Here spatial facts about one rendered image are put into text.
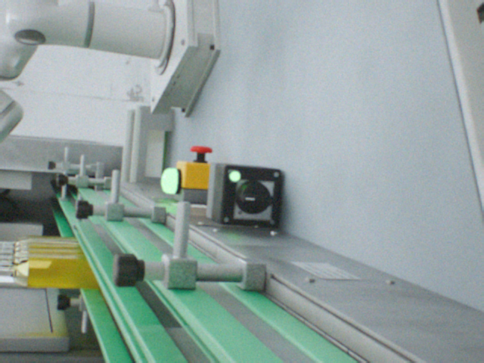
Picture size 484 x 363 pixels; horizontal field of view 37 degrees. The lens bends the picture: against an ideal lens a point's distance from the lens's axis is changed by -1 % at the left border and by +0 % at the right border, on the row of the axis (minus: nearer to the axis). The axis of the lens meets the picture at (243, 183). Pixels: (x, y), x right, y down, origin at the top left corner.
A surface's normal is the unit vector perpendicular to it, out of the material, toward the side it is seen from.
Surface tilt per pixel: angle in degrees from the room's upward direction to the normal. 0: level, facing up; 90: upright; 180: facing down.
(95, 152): 90
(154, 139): 90
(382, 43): 0
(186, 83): 90
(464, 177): 0
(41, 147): 90
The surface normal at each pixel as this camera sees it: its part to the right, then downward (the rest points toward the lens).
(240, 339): 0.08, -1.00
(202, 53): 0.25, 0.36
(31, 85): 0.29, 0.07
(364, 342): -0.95, -0.07
